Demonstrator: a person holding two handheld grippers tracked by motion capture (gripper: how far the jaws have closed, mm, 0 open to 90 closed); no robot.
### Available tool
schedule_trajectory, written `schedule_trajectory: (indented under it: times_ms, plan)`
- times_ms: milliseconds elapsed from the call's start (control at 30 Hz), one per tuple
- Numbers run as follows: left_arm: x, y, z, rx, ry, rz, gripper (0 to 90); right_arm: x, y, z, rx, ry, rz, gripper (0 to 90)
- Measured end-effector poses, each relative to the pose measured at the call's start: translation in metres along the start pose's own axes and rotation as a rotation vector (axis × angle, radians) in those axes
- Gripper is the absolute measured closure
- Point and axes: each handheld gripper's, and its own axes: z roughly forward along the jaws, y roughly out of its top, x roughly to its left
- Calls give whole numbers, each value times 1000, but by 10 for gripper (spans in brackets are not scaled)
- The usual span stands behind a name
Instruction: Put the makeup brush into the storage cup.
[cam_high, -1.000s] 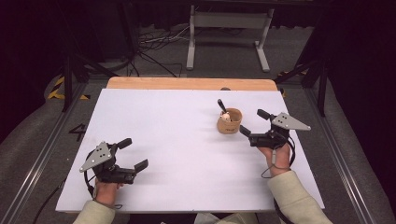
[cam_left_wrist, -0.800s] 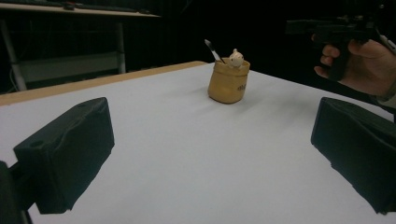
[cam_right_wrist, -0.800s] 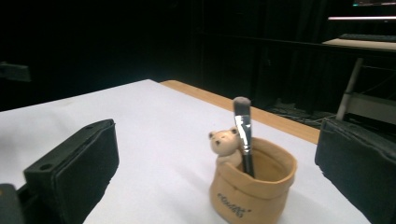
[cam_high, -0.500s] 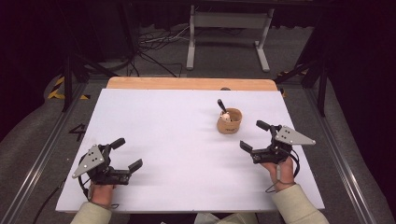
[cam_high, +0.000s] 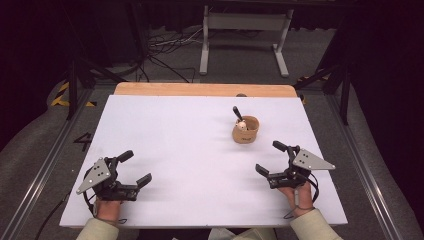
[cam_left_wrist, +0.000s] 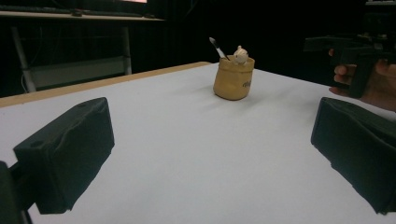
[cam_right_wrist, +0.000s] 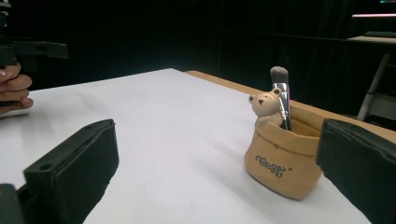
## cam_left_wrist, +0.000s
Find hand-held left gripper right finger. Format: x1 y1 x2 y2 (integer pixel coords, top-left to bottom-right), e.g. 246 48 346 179
310 96 396 216

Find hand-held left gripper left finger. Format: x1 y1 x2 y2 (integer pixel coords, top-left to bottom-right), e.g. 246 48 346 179
13 96 116 216

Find tan round holder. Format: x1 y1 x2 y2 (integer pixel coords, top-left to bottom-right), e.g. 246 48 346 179
212 54 256 102

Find black makeup brush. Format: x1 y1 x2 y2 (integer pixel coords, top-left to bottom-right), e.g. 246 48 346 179
208 36 231 62

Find small beige figurine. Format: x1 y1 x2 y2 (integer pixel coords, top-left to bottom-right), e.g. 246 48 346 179
233 45 249 66

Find white table cover board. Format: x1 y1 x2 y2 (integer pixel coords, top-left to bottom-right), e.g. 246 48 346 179
0 62 396 224

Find light desk top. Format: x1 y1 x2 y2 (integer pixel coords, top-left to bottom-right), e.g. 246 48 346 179
0 10 166 22

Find white metal desk frame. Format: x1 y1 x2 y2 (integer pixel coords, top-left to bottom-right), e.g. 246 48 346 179
10 25 133 94

